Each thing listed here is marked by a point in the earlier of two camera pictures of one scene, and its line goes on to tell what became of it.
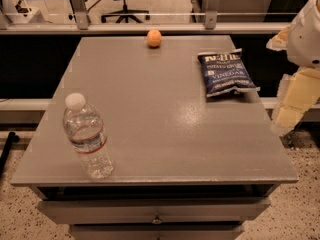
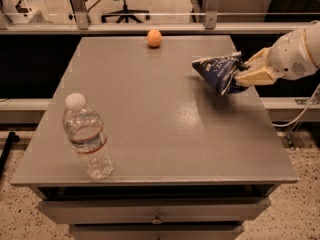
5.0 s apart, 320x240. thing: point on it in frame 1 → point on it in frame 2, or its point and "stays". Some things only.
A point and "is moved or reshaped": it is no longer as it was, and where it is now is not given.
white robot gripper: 306,40 → 289,55
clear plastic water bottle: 85,128 stays
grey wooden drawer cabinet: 185,166 stays
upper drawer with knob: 121,210 stays
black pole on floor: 11,139 stays
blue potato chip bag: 225,71 is moved or reshaped
